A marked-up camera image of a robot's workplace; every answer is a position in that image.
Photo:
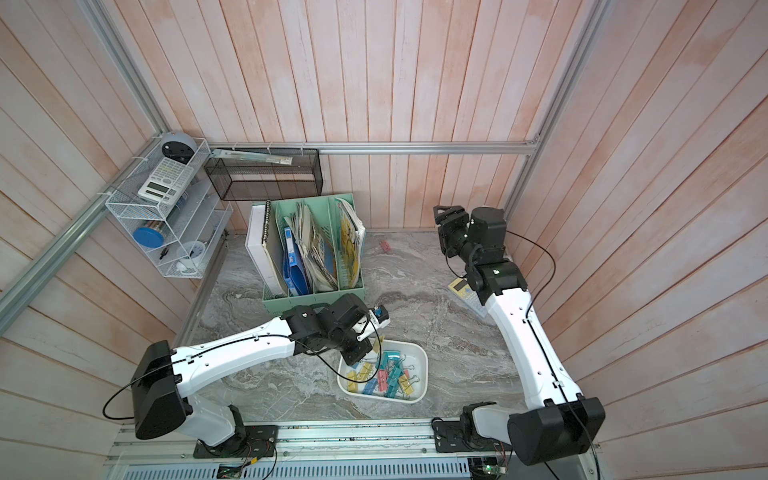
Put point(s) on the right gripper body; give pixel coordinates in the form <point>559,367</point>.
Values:
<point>455,233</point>

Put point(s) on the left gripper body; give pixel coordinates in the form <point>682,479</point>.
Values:
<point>351,348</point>

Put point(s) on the yellow binder clip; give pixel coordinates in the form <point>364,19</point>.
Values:
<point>405,385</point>
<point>352,384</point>
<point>366,373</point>

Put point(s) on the white plastic storage box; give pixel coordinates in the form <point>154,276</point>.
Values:
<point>414,362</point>

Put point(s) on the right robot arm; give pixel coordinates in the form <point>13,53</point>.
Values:
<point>559,420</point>

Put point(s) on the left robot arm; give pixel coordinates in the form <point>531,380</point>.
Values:
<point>166,384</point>

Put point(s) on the yellow blue calculator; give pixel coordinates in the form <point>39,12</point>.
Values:
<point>461,288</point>

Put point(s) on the blue file folder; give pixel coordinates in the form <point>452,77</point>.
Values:
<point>293,268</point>

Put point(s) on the yellow art book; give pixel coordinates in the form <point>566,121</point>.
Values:
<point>352,235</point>

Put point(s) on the green file organizer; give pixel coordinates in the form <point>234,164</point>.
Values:
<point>326,214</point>

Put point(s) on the white tape roll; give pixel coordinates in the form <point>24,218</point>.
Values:
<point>191,260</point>

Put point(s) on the ruler on basket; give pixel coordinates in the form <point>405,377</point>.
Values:
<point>243,156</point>

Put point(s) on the black mesh basket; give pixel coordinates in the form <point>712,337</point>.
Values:
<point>251,181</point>

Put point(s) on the blue lid jar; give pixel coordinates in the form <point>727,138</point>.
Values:
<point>150,234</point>

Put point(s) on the white desk calculator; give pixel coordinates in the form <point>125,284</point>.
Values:
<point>166,182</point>

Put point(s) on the grey round speaker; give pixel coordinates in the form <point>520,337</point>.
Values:
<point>178,147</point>

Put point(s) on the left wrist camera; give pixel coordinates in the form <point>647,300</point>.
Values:
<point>372,322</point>

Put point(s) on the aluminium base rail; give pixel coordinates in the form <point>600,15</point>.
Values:
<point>366,449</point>

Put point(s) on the white wire shelf rack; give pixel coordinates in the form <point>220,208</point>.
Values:
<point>197,215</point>

